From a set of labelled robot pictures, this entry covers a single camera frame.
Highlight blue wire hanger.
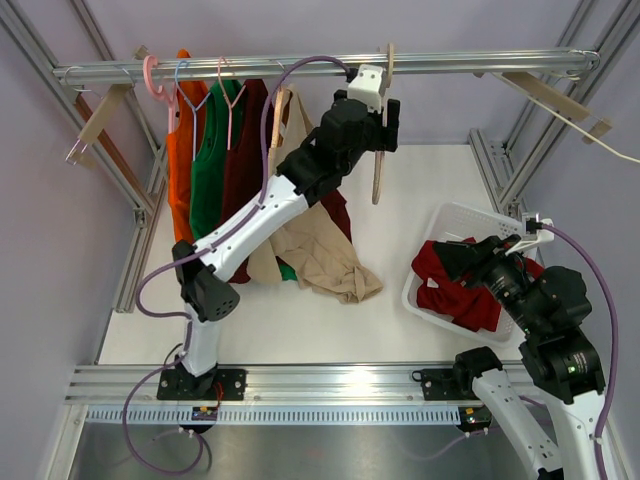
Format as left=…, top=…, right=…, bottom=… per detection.
left=176, top=80, right=209, bottom=163

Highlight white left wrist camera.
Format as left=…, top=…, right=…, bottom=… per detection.
left=347, top=64, right=387, bottom=114

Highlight dark maroon t shirt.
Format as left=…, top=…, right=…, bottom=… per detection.
left=215, top=79, right=352, bottom=284

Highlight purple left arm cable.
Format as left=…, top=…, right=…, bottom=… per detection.
left=122, top=54, right=354, bottom=476

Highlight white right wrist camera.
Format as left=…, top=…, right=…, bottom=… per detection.
left=506, top=213, right=555, bottom=255

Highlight aluminium frame posts right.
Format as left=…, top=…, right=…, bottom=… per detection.
left=468, top=1, right=639, bottom=218

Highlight orange t shirt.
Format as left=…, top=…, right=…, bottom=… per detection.
left=166, top=48, right=210, bottom=244

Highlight metal clothes rail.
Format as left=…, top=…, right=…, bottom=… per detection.
left=52, top=47, right=601, bottom=86

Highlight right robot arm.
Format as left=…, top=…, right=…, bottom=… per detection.
left=433, top=235, right=617, bottom=479

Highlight beige t shirt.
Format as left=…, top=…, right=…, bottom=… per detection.
left=247, top=85, right=383, bottom=304

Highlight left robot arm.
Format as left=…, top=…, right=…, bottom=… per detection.
left=157, top=90, right=401, bottom=400

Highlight wooden clip hanger left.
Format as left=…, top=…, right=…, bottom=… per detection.
left=65, top=64, right=135, bottom=165

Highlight white slotted cable duct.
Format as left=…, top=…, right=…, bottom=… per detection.
left=87, top=404, right=461, bottom=426

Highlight pink plastic hanger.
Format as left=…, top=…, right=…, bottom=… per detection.
left=142, top=55, right=178, bottom=134

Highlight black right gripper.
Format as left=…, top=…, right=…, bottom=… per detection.
left=431, top=233, right=544, bottom=336

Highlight bright red t shirt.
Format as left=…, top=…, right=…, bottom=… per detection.
left=411, top=237, right=544, bottom=332

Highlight wooden hanger with metal hook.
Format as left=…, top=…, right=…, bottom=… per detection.
left=268, top=83, right=290, bottom=174

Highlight wooden clip hanger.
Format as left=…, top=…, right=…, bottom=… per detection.
left=491, top=71, right=639, bottom=164
left=65, top=64, right=135, bottom=165

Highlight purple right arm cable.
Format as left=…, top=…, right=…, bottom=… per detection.
left=542, top=224, right=619, bottom=480

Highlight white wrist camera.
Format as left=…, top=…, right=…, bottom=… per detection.
left=347, top=64, right=387, bottom=114
left=506, top=213, right=555, bottom=255

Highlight aluminium frame posts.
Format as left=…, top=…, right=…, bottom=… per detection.
left=1, top=1, right=167, bottom=313
left=468, top=1, right=639, bottom=218

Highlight green t shirt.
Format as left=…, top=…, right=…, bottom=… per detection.
left=189, top=78, right=301, bottom=282

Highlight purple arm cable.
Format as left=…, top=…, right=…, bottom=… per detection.
left=122, top=54, right=354, bottom=476
left=542, top=224, right=619, bottom=480

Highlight pink wire hanger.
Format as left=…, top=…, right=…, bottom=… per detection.
left=216, top=56, right=245, bottom=150

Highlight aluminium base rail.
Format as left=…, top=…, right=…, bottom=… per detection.
left=64, top=363, right=609, bottom=404

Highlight wooden clip hanger right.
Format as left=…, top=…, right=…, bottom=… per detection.
left=491, top=71, right=639, bottom=164

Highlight aluminium frame posts left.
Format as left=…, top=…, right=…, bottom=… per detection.
left=1, top=1, right=167, bottom=313

